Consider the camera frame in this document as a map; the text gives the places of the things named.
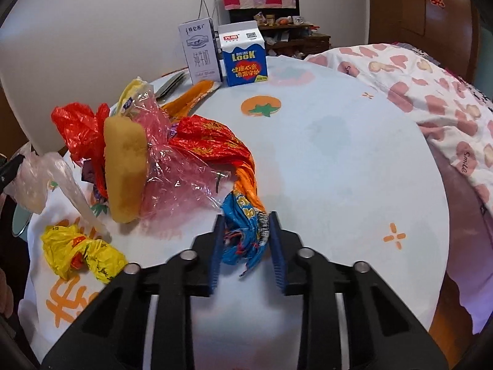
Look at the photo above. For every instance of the brown wooden wardrobe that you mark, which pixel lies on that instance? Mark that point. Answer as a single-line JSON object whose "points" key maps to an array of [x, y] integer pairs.
{"points": [[404, 4]]}

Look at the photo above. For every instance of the yellow plastic bag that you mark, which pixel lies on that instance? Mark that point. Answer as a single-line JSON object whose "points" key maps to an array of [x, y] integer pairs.
{"points": [[61, 250]]}

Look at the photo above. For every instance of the red plastic bag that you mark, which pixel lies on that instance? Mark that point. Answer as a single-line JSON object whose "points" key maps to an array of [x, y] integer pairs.
{"points": [[77, 127]]}

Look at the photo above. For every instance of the black television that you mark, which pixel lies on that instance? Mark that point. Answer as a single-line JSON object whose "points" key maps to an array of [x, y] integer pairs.
{"points": [[242, 15]]}

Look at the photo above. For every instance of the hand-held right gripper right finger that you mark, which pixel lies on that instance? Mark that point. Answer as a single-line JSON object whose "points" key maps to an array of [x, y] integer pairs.
{"points": [[275, 256]]}

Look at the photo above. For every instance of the white printed tablecloth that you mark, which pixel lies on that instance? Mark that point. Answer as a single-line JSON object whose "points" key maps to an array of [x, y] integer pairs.
{"points": [[327, 162]]}

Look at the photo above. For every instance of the dark gold foil packet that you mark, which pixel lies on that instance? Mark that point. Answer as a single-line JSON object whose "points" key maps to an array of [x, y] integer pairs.
{"points": [[169, 84]]}

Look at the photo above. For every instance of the pink clear plastic bag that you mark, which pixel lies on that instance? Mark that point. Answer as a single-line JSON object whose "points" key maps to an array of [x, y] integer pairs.
{"points": [[173, 177]]}

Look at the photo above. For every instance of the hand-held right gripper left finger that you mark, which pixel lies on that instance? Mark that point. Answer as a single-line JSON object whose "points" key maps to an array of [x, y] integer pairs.
{"points": [[217, 256]]}

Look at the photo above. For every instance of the red orange blue foil wrapper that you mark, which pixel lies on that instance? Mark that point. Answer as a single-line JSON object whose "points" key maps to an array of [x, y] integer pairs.
{"points": [[246, 235]]}

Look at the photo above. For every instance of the white blanket with pink hearts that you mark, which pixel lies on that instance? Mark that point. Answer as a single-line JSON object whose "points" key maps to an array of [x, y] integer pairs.
{"points": [[443, 96]]}

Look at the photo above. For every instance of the yellow white wrapper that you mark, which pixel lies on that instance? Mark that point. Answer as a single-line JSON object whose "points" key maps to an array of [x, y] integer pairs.
{"points": [[131, 92]]}

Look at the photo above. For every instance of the mauve bed sheet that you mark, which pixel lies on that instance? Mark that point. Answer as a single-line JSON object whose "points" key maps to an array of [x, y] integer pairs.
{"points": [[470, 258]]}

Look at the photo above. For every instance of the orange stick sachet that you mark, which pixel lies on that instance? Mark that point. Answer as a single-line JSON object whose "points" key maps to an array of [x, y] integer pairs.
{"points": [[192, 96]]}

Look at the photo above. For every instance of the blue white milk carton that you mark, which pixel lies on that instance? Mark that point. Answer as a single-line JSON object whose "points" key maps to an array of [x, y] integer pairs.
{"points": [[244, 61]]}

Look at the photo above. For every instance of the low wooden cabinet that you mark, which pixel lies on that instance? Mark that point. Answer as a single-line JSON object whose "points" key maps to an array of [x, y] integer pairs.
{"points": [[308, 42]]}

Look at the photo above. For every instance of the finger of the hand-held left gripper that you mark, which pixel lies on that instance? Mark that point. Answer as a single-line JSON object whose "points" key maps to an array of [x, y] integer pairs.
{"points": [[9, 169]]}

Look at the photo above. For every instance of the translucent white plastic bag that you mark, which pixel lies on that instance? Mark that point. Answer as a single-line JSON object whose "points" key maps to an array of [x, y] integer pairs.
{"points": [[34, 185]]}

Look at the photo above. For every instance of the light blue metal basin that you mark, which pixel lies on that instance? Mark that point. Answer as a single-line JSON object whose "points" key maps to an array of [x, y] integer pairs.
{"points": [[21, 219]]}

